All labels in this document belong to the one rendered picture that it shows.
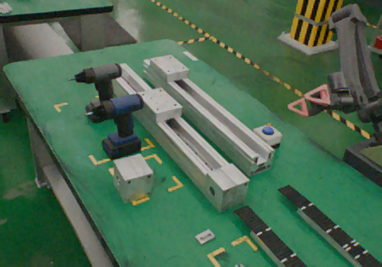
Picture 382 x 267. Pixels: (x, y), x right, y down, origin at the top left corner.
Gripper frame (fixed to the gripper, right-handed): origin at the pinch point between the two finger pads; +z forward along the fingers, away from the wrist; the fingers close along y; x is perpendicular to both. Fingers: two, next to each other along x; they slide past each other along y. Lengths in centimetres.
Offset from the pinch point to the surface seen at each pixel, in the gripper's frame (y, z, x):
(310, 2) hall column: -197, -183, -182
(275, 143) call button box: -23.1, -3.3, 8.2
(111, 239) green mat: -11, 62, 36
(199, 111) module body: -32.4, 22.3, -8.3
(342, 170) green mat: -13.9, -22.6, 21.3
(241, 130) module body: -22.0, 10.7, 2.8
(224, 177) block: -6.4, 27.4, 22.3
